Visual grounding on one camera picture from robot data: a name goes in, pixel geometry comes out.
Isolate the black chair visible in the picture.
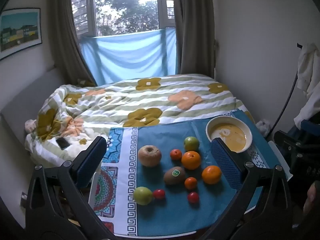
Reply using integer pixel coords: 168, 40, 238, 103
274, 119, 320, 182

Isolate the small tangerine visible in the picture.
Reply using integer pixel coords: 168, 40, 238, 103
170, 149, 183, 161
184, 177, 198, 190

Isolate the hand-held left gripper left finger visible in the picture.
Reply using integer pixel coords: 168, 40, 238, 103
25, 135, 118, 240

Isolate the light blue hanging cloth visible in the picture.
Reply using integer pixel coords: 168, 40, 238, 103
79, 27, 178, 85

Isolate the blue patterned tablecloth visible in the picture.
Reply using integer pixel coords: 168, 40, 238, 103
94, 110, 273, 238

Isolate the white hanging garment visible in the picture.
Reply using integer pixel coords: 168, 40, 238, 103
297, 44, 320, 98
294, 90, 320, 128

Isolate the crumpled white bag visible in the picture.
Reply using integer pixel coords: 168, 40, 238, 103
256, 119, 272, 134

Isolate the black phone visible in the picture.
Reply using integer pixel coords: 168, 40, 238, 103
55, 137, 71, 150

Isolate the green apple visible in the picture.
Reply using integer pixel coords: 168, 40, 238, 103
133, 187, 153, 206
184, 136, 200, 152

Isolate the black curved cable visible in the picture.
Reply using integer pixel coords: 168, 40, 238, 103
266, 67, 300, 140

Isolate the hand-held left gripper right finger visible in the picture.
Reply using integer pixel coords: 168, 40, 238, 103
202, 137, 293, 240

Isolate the white bowl with yellow inside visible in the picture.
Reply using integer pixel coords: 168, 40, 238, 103
205, 116, 253, 153

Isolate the framed landscape picture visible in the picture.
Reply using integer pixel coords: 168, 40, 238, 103
0, 7, 42, 61

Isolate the brown kiwi with green sticker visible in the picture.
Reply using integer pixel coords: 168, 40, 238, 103
163, 166, 186, 186

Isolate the floral striped quilt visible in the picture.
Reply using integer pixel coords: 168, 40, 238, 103
25, 74, 253, 167

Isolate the person's right hand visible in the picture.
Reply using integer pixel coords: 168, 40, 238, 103
303, 182, 320, 216

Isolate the brownish wrinkled apple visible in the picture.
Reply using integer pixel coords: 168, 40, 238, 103
138, 145, 162, 167

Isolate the white folding table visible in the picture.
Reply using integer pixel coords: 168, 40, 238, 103
89, 140, 294, 207

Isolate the large orange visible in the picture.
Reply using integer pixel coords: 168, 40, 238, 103
181, 151, 202, 170
201, 165, 222, 185

